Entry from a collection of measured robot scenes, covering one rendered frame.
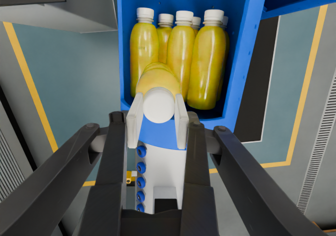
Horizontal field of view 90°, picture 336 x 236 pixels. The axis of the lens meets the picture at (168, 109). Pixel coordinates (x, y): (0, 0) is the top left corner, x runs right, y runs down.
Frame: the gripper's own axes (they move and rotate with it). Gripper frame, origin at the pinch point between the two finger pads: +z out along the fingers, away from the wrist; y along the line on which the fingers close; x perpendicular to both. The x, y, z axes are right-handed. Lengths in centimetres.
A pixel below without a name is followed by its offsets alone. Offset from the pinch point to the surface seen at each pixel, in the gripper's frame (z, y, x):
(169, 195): 35, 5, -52
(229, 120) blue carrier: 13.5, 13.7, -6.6
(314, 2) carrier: 49, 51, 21
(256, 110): 120, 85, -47
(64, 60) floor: 131, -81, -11
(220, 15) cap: 21.8, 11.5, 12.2
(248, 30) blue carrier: 13.6, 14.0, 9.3
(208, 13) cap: 22.4, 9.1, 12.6
